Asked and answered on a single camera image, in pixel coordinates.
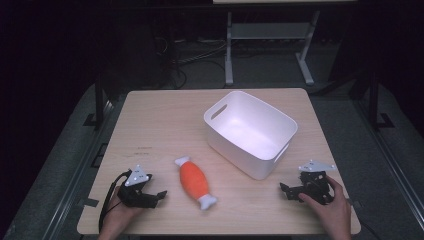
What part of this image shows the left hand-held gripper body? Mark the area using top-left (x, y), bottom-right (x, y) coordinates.
top-left (116, 164), bottom-right (158, 210)

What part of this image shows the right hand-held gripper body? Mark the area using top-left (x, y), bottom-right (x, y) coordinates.
top-left (297, 159), bottom-right (337, 206)

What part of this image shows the orange candy-shaped plush toy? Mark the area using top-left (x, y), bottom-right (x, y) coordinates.
top-left (173, 155), bottom-right (219, 211)

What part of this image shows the white plastic storage bin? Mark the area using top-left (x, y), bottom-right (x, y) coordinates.
top-left (203, 90), bottom-right (299, 181)

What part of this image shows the person's left hand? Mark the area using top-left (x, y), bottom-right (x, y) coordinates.
top-left (97, 185), bottom-right (145, 240)

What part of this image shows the person's right hand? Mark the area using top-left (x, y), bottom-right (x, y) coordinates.
top-left (297, 175), bottom-right (353, 240)

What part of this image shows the white metal stand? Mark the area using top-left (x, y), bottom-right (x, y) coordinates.
top-left (224, 9), bottom-right (322, 88)

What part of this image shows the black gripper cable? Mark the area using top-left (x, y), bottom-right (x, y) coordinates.
top-left (97, 169), bottom-right (134, 233)

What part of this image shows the metal floor rail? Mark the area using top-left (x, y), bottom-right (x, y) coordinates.
top-left (352, 98), bottom-right (424, 231)
top-left (41, 94), bottom-right (129, 240)

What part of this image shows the black stand post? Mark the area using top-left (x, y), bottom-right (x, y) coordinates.
top-left (367, 68), bottom-right (381, 132)
top-left (94, 71), bottom-right (112, 129)

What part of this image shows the bundle of floor cables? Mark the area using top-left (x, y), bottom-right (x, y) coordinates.
top-left (153, 34), bottom-right (231, 89)

